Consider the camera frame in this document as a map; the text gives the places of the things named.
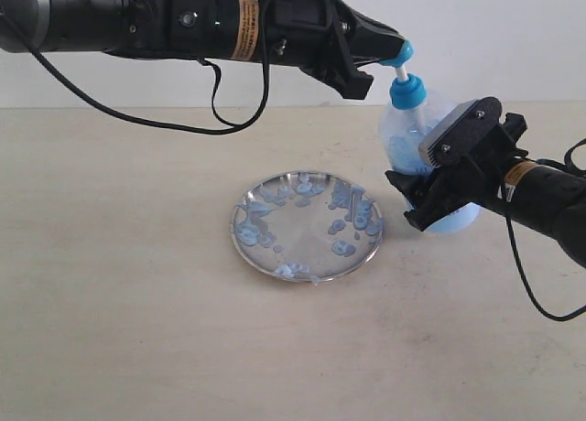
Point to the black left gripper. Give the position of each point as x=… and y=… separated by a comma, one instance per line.
x=298, y=33

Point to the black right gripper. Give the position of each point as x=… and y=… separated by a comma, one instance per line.
x=472, y=146

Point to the blue pump lotion bottle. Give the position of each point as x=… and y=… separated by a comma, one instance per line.
x=414, y=110

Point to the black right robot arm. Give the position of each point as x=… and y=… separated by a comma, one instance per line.
x=546, y=198

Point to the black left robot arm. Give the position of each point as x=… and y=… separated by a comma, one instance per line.
x=143, y=29

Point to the round metal plate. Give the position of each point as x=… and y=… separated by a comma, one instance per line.
x=306, y=226

